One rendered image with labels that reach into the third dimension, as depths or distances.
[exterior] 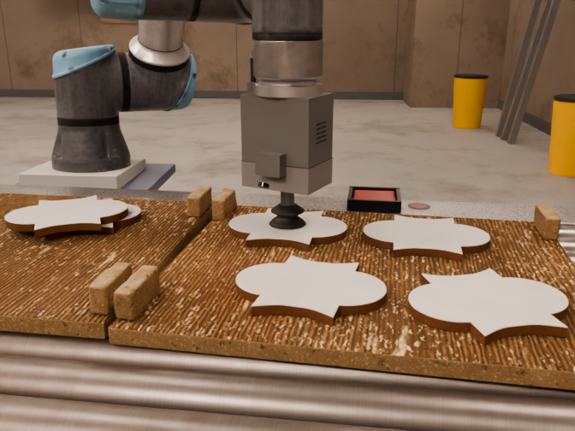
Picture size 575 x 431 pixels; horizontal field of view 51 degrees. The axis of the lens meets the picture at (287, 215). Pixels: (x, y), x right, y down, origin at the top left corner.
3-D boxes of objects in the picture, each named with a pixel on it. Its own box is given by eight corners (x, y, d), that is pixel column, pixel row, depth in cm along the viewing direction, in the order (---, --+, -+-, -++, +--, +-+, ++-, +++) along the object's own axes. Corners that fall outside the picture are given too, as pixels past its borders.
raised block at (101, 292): (117, 286, 57) (115, 258, 56) (136, 287, 56) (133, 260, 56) (87, 315, 51) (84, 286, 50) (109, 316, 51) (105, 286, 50)
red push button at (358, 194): (353, 197, 92) (354, 189, 92) (394, 199, 91) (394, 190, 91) (352, 209, 86) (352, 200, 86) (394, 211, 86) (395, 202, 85)
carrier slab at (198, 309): (226, 215, 82) (226, 203, 82) (544, 233, 75) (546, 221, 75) (108, 345, 50) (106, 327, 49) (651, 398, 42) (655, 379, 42)
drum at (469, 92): (453, 129, 678) (457, 76, 660) (447, 123, 713) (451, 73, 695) (486, 129, 676) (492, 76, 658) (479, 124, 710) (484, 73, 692)
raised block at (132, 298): (143, 290, 56) (141, 262, 55) (162, 292, 55) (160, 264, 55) (113, 321, 50) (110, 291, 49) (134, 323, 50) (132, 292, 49)
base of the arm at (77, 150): (68, 157, 129) (64, 110, 126) (139, 158, 128) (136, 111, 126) (39, 172, 114) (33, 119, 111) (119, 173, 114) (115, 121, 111)
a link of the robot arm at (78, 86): (53, 114, 121) (46, 44, 118) (121, 111, 127) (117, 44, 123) (58, 120, 111) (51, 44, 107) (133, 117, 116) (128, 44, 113)
